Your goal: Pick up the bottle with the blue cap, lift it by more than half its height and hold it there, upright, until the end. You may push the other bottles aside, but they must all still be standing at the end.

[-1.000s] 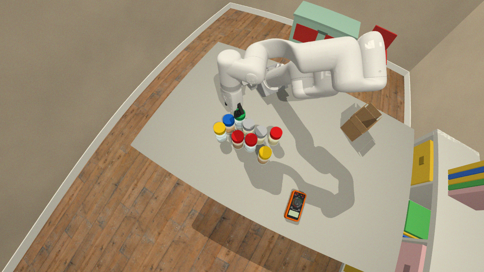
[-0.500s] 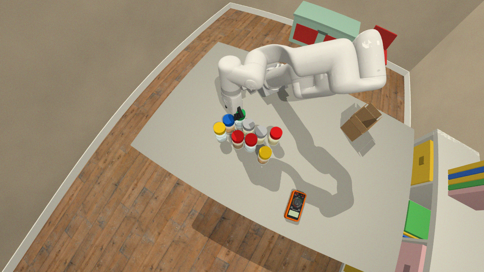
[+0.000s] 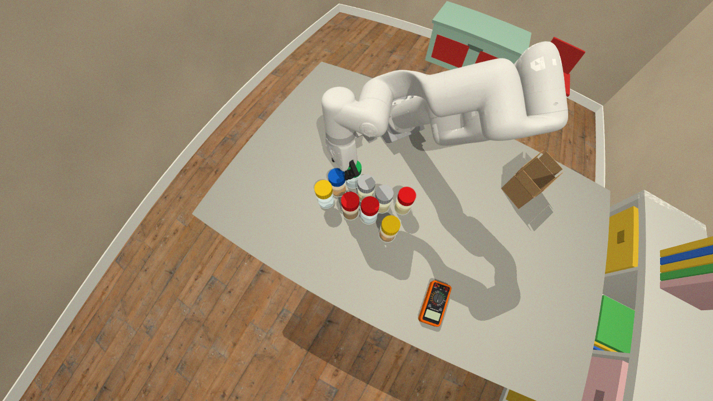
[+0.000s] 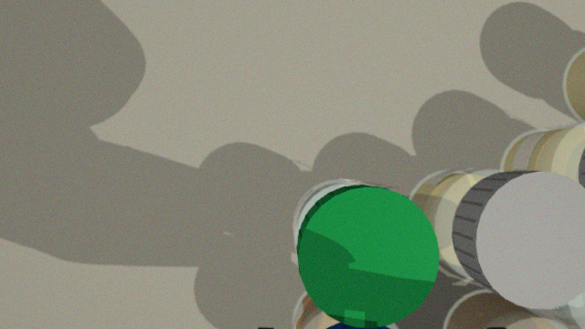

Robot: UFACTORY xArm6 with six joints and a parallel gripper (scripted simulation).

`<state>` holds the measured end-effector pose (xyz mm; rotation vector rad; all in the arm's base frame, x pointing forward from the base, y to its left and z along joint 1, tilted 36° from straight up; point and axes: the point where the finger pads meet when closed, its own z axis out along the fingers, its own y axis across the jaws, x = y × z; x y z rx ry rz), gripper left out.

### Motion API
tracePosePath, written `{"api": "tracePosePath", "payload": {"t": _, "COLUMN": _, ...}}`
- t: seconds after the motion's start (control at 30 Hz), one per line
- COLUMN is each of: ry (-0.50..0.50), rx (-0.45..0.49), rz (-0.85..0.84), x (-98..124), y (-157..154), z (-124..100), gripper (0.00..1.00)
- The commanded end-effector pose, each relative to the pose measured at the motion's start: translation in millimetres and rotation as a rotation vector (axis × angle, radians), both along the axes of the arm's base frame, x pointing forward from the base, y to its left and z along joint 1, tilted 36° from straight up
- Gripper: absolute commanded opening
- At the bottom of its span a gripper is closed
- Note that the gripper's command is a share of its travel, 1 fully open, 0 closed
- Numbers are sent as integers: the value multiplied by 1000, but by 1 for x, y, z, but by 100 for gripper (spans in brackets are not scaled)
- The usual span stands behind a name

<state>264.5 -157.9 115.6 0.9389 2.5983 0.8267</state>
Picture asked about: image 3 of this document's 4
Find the brown cardboard box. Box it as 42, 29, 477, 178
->
501, 152, 562, 209

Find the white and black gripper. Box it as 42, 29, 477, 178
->
325, 135, 359, 180

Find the orange digital multimeter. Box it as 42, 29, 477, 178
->
418, 280, 452, 327

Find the red-capped bottle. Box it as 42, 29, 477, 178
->
394, 187, 416, 215

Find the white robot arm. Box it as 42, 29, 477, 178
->
321, 41, 568, 146

